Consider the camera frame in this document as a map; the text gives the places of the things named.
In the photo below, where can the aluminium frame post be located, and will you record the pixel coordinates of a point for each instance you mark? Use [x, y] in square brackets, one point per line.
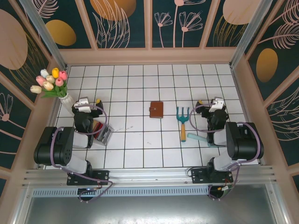
[49, 39]
[247, 35]

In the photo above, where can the red card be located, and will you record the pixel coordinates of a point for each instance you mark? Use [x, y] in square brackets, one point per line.
[98, 128]

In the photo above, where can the artificial tulip bouquet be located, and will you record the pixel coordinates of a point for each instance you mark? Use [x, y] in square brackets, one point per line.
[50, 85]

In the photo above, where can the white ribbed vase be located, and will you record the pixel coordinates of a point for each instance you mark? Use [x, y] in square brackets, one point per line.
[67, 106]

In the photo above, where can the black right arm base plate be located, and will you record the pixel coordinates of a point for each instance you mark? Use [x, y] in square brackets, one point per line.
[198, 176]

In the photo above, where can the clear acrylic card box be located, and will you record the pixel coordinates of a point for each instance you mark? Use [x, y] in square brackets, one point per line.
[106, 137]

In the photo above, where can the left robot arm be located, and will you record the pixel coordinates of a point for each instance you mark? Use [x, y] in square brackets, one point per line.
[46, 144]

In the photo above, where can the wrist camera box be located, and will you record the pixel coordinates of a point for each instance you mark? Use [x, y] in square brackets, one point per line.
[216, 105]
[83, 103]

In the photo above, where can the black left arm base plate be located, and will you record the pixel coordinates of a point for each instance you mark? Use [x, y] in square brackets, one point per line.
[102, 177]

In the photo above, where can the grey metal panel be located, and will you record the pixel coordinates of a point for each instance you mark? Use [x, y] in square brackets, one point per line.
[149, 210]

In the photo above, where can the brown leather card holder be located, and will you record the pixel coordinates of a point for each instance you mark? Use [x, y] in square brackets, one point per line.
[156, 112]

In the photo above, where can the black VIP card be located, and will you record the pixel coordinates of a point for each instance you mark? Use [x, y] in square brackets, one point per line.
[104, 133]

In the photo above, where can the teal garden trowel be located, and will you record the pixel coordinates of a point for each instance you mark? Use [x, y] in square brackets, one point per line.
[196, 137]

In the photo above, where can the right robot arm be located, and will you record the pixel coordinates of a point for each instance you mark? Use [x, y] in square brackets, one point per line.
[245, 140]

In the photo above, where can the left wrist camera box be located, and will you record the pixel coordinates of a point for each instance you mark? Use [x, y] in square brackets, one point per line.
[83, 103]

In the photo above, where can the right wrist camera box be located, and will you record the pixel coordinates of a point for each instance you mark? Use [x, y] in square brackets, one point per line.
[216, 105]

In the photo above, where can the aluminium mounting rail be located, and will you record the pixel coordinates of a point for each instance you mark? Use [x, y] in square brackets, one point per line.
[149, 175]

